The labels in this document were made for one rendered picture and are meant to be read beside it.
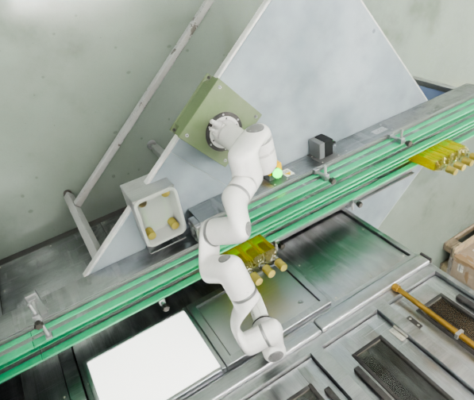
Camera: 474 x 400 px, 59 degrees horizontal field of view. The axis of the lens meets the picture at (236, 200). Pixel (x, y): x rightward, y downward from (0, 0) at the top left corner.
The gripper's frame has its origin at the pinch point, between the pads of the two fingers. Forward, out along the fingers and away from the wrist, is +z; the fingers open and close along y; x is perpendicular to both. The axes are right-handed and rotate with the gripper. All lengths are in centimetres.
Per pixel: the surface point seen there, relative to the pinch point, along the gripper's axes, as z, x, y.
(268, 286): 11.7, -10.1, -12.7
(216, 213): 32.5, 2.0, 15.6
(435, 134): 59, -120, 4
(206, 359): -12.9, 21.7, -11.7
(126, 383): -12, 50, -11
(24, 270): 73, 98, -14
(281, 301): 1.8, -11.9, -12.6
